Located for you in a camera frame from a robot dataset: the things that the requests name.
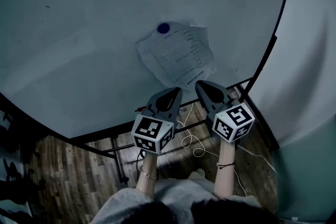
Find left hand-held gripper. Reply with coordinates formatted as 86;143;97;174
131;87;183;154

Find black baseboard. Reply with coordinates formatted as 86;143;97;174
235;83;281;152

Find person's light shoe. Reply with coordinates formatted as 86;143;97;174
188;168;206;180

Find frosted glass door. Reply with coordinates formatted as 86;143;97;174
274;123;336;222

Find black cord bracelet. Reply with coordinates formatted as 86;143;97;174
216;161;236;170

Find white printed paper sheet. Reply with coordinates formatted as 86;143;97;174
135;18;218;93

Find large white whiteboard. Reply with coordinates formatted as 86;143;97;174
0;0;293;146

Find thin gold bangle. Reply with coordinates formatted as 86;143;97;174
139;165;158;180

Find white floor cable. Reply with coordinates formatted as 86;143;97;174
175;102;276;197

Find person's right forearm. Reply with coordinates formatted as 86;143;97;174
213;138;237;200

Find round blue magnet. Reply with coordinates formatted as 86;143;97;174
157;23;171;35

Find person's grey clothing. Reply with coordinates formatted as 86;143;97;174
89;177;263;224

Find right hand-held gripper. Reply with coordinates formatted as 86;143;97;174
195;80;256;144

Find black equipment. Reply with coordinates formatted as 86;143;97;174
0;110;47;221

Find person's left forearm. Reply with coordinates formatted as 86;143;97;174
135;152;160;197

